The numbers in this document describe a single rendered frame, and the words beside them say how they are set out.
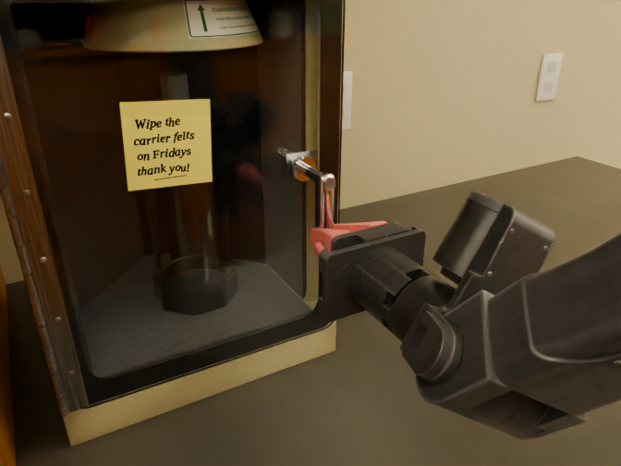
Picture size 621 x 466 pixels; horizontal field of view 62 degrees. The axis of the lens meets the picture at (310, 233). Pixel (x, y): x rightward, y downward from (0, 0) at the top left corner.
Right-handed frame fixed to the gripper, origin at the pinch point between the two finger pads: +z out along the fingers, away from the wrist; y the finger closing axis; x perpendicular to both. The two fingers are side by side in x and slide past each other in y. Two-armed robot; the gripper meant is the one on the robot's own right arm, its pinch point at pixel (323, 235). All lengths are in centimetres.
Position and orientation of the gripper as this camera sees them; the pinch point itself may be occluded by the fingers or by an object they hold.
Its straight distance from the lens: 52.1
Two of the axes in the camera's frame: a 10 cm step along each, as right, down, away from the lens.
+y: -8.8, 2.1, -4.3
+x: 0.0, 9.0, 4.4
